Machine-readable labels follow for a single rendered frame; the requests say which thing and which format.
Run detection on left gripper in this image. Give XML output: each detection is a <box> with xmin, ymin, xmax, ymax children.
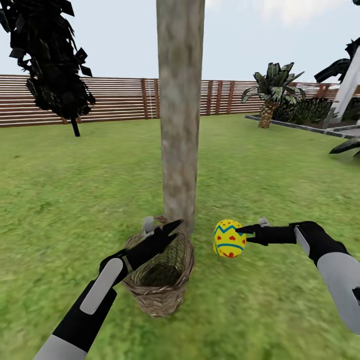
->
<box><xmin>136</xmin><ymin>219</ymin><xmax>183</xmax><ymax>263</ymax></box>

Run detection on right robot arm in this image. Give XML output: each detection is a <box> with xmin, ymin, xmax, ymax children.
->
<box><xmin>235</xmin><ymin>217</ymin><xmax>360</xmax><ymax>335</ymax></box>

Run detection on easter egg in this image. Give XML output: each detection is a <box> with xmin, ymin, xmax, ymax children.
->
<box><xmin>212</xmin><ymin>240</ymin><xmax>224</xmax><ymax>257</ymax></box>
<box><xmin>214</xmin><ymin>219</ymin><xmax>247</xmax><ymax>258</ymax></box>

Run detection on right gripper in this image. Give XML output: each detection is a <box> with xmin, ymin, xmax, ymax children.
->
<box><xmin>235</xmin><ymin>223</ymin><xmax>284</xmax><ymax>246</ymax></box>

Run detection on wicker basket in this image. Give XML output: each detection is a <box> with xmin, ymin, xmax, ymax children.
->
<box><xmin>121</xmin><ymin>215</ymin><xmax>195</xmax><ymax>320</ymax></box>

